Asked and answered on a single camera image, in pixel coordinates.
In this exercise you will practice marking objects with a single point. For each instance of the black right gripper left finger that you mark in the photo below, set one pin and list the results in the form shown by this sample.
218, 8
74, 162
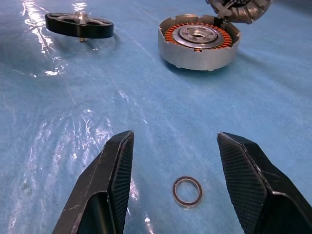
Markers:
97, 182

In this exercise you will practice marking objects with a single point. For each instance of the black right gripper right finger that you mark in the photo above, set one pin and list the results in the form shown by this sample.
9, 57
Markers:
256, 190

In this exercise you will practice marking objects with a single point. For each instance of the silver motor stator housing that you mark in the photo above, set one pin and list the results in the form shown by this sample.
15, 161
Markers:
195, 58

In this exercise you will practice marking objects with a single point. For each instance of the black ring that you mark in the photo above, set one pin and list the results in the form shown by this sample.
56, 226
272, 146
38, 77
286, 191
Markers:
73, 30

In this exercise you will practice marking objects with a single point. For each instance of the silver motor end cover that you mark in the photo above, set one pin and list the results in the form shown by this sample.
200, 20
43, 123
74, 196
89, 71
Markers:
243, 12

